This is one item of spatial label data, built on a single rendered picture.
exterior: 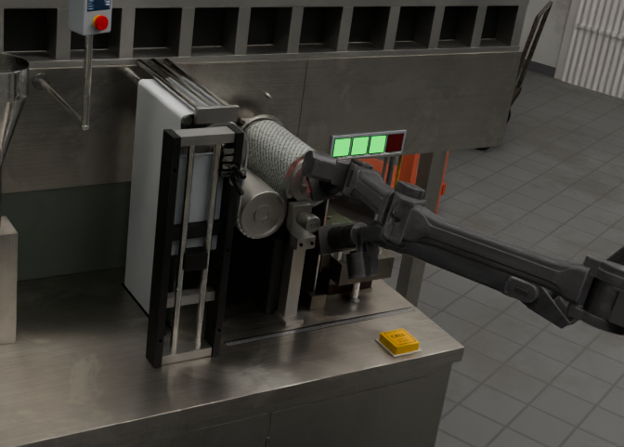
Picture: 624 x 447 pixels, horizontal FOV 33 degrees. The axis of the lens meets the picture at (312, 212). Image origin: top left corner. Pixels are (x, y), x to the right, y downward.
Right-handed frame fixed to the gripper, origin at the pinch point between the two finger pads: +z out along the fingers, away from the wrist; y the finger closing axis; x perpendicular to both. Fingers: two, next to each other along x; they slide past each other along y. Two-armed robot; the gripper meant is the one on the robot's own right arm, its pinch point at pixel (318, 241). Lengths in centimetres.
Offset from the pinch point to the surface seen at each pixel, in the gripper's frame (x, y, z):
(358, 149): 23.8, 29.7, 20.6
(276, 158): 20.7, -11.7, -5.5
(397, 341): -26.3, 8.4, -16.1
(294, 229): 3.5, -11.1, -8.7
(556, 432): -82, 134, 72
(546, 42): 134, 475, 395
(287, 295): -11.9, -11.2, -1.0
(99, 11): 50, -60, -30
